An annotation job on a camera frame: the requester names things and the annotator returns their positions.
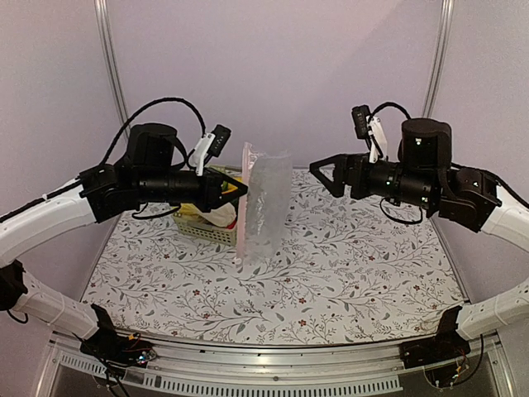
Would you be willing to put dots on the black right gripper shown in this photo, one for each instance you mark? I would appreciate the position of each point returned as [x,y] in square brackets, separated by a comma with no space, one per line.
[342,162]

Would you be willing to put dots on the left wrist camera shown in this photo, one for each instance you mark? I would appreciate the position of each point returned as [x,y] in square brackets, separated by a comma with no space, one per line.
[209,146]

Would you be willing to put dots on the floral patterned table mat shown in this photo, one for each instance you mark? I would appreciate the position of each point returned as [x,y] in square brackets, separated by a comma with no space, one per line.
[347,272]

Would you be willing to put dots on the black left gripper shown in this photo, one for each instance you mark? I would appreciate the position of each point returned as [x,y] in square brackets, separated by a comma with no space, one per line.
[211,194]

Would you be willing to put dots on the front aluminium rail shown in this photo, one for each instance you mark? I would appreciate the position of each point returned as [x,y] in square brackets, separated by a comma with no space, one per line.
[185,367]

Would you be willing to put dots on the pale green plastic basket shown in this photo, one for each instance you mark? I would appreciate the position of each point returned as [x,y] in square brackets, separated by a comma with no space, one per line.
[191,224]

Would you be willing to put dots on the aluminium frame post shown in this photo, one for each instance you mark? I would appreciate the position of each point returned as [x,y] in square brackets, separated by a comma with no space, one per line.
[439,56]
[109,57]

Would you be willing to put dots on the toy napa cabbage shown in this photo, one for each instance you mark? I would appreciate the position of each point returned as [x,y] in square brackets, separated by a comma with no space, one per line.
[223,217]

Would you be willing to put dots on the left aluminium frame post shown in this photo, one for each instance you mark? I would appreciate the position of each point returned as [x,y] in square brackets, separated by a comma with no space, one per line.
[109,57]

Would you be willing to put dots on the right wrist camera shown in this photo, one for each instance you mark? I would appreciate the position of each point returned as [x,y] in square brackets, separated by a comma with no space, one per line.
[368,128]

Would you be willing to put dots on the clear zip top bag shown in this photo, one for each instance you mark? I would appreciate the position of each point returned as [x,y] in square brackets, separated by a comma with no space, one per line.
[263,210]

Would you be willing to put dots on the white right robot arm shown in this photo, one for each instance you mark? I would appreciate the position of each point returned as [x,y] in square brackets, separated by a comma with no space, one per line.
[478,200]

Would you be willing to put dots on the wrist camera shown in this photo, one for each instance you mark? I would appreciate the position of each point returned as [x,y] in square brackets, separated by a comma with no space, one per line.
[368,128]
[209,146]

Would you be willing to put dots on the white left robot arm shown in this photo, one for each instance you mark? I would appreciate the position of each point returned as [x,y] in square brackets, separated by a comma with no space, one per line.
[155,168]

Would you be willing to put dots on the right aluminium frame post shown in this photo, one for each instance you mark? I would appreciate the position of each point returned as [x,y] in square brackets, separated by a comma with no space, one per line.
[439,56]

